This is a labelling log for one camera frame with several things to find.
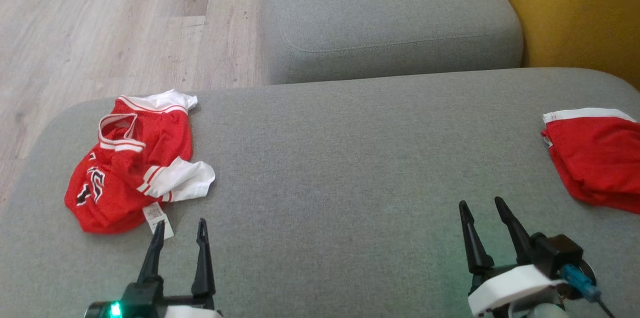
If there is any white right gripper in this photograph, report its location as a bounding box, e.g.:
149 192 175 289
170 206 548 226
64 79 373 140
458 196 572 318

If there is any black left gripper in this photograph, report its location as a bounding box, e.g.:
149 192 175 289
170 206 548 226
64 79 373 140
84 217 224 318

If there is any red and white jersey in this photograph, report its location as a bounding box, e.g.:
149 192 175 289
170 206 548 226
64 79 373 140
64 89 217 240

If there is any red garment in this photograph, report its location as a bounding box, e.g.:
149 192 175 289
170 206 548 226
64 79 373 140
540 107 640 215

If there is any large grey sofa seat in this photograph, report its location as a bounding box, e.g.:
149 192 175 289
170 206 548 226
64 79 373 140
0 67 640 318

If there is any large yellow sofa backrest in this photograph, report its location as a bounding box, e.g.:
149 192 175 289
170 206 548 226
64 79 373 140
481 0 640 91

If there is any small grey sofa cushion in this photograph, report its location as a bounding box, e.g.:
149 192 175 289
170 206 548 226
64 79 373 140
259 0 525 85

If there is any black cable with blue plug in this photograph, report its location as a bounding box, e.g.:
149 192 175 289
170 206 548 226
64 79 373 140
559 263 617 318

